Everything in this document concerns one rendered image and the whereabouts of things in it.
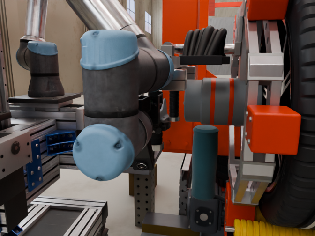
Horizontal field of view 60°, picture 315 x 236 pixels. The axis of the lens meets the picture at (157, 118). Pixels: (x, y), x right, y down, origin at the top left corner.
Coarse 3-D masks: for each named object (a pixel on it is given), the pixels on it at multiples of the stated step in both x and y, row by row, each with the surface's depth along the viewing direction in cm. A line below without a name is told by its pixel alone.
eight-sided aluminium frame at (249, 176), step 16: (256, 32) 57; (272, 32) 56; (256, 48) 54; (272, 48) 53; (256, 64) 52; (272, 64) 51; (256, 80) 52; (272, 80) 52; (256, 96) 53; (272, 96) 52; (240, 128) 102; (240, 144) 100; (240, 160) 58; (256, 160) 56; (272, 160) 55; (240, 176) 58; (256, 176) 56; (272, 176) 56; (240, 192) 66; (256, 192) 64
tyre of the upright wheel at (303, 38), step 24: (312, 0) 51; (288, 24) 57; (312, 24) 48; (312, 48) 47; (312, 72) 46; (312, 96) 46; (312, 120) 46; (312, 144) 47; (288, 168) 53; (312, 168) 48; (264, 192) 77; (288, 192) 54; (312, 192) 51; (264, 216) 73; (288, 216) 58; (312, 216) 56
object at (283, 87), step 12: (264, 36) 87; (288, 36) 57; (264, 48) 92; (288, 48) 68; (288, 60) 69; (288, 72) 64; (288, 84) 63; (264, 96) 91; (288, 96) 69; (276, 156) 77; (276, 168) 77; (276, 180) 63
